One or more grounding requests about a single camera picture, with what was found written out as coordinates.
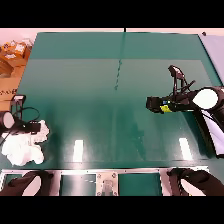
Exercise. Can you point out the brown cardboard box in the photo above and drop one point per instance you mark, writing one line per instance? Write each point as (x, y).
(15, 55)

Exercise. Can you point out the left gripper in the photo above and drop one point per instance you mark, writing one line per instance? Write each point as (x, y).
(35, 127)

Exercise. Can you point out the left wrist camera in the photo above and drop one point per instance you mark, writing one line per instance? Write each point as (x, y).
(18, 99)

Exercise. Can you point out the white garment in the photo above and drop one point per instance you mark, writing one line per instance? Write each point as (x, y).
(23, 151)

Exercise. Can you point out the silver frame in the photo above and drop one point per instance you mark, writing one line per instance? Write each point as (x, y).
(106, 185)

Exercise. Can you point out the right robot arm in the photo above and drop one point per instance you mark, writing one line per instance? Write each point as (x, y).
(206, 99)

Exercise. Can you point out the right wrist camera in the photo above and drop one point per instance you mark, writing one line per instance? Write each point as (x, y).
(176, 71)

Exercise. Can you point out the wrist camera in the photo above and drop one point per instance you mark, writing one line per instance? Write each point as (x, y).
(18, 99)
(176, 71)

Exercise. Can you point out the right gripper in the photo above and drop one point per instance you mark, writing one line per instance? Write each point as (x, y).
(158, 104)

